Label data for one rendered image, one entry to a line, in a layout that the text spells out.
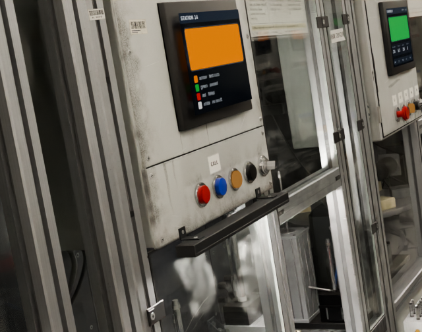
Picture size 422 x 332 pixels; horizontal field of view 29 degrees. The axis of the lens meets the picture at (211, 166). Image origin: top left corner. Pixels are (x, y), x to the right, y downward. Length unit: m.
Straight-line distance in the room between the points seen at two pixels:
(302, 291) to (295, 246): 0.12
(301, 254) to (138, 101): 1.02
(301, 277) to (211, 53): 0.91
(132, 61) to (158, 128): 0.11
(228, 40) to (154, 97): 0.24
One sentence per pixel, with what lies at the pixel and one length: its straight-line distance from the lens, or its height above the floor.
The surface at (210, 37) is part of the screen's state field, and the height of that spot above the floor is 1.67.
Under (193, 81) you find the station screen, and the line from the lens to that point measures 1.31.
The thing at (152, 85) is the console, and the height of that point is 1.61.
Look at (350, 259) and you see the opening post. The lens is 2.00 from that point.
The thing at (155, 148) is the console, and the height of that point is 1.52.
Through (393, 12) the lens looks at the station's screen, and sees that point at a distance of 2.38.
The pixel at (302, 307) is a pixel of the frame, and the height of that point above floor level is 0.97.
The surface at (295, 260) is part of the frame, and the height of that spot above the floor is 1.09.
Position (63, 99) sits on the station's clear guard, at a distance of 1.12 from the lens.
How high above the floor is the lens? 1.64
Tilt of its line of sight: 8 degrees down
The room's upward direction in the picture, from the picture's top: 9 degrees counter-clockwise
